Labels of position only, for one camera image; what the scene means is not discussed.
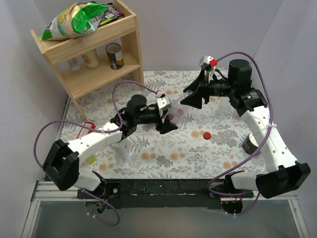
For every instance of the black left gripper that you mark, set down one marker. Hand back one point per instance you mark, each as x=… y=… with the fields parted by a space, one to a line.
x=161 y=119

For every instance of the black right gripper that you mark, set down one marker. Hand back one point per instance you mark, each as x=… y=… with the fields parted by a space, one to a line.
x=204 y=90

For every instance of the clear plastic bottle red label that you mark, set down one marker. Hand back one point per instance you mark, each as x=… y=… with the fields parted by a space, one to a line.
x=177 y=110

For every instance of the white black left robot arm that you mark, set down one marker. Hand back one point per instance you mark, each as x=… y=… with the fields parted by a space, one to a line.
x=64 y=158

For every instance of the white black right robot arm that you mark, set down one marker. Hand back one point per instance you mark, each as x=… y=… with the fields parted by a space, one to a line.
x=284 y=172

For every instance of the white bottle black cap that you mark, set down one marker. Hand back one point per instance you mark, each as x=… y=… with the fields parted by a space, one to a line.
x=121 y=149

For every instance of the yellow cap bottle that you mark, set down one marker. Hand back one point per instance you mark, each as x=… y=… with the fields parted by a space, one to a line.
x=91 y=158

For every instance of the red snack box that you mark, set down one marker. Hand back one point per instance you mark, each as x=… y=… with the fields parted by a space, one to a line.
x=87 y=129

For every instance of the dark food can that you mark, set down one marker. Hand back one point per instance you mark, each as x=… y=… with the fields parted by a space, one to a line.
x=114 y=54

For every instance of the cream jar on shelf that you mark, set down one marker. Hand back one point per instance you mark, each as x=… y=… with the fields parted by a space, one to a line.
x=91 y=59

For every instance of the wooden shelf unit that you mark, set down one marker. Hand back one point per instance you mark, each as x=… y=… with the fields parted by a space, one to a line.
x=81 y=82

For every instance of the clear glass on shelf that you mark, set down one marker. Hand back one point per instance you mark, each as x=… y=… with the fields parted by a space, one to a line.
x=74 y=64

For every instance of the dark purple snack box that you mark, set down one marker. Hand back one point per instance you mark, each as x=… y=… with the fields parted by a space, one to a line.
x=112 y=14

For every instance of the green chip bag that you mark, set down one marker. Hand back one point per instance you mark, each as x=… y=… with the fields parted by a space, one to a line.
x=78 y=20

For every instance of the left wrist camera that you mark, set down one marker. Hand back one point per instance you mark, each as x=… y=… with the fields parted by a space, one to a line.
x=164 y=103

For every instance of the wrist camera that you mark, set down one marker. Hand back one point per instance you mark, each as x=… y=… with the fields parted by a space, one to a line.
x=207 y=64
x=164 y=103

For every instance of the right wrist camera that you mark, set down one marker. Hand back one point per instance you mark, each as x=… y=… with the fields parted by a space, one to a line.
x=207 y=64

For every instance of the aluminium frame rail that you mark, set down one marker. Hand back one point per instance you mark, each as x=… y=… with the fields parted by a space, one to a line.
x=269 y=189

